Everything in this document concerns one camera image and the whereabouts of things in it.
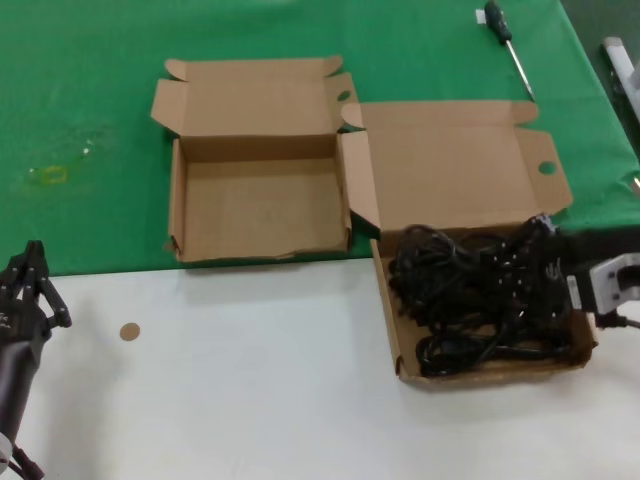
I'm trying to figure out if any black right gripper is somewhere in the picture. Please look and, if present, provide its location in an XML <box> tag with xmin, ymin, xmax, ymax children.
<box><xmin>524</xmin><ymin>213</ymin><xmax>640</xmax><ymax>307</ymax></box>

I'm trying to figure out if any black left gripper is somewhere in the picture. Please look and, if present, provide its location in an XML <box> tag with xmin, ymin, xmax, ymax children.
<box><xmin>0</xmin><ymin>239</ymin><xmax>73</xmax><ymax>347</ymax></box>

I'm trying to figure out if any open cardboard box, large lid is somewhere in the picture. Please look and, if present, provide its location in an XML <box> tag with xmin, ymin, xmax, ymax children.
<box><xmin>339</xmin><ymin>98</ymin><xmax>599</xmax><ymax>387</ymax></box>

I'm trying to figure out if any shallow open cardboard box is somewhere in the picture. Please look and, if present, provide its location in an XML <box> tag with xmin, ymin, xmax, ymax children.
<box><xmin>149</xmin><ymin>55</ymin><xmax>359</xmax><ymax>264</ymax></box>

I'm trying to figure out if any yellow tape square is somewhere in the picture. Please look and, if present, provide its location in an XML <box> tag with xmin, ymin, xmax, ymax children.
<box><xmin>29</xmin><ymin>164</ymin><xmax>69</xmax><ymax>189</ymax></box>

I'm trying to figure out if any grey metal profile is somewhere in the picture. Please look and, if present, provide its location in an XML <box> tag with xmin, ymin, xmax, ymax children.
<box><xmin>602</xmin><ymin>36</ymin><xmax>640</xmax><ymax>119</ymax></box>

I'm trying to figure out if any green table cloth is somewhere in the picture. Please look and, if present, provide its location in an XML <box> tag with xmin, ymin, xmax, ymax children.
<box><xmin>0</xmin><ymin>0</ymin><xmax>640</xmax><ymax>279</ymax></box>

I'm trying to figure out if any cable with silver connector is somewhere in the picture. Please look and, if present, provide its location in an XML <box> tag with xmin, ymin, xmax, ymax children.
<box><xmin>597</xmin><ymin>310</ymin><xmax>640</xmax><ymax>332</ymax></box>

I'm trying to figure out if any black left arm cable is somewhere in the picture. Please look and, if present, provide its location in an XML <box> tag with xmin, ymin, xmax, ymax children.
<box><xmin>7</xmin><ymin>439</ymin><xmax>47</xmax><ymax>480</ymax></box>

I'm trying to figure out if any black-handled screwdriver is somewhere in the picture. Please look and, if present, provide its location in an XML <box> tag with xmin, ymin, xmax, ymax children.
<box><xmin>482</xmin><ymin>0</ymin><xmax>537</xmax><ymax>103</ymax></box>

